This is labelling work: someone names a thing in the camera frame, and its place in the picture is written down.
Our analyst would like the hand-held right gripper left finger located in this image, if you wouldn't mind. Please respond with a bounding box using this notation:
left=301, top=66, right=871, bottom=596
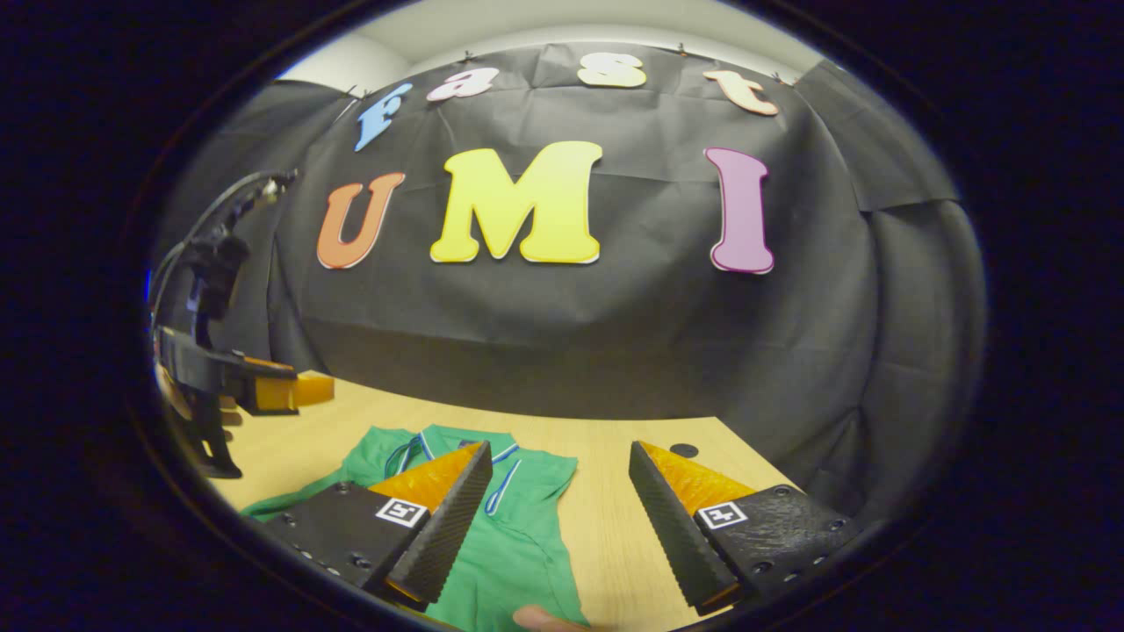
left=262, top=440, right=494, bottom=613

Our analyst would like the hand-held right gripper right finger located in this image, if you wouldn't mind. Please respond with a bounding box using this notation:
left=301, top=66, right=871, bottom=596
left=627, top=439, right=860, bottom=617

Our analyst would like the green polo T-shirt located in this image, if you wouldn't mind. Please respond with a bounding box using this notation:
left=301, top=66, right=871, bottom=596
left=241, top=425, right=589, bottom=632

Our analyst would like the black backdrop cloth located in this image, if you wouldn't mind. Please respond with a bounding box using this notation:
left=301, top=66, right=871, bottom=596
left=154, top=42, right=989, bottom=528

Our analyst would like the black cable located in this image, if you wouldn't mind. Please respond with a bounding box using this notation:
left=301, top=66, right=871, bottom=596
left=151, top=169, right=299, bottom=352

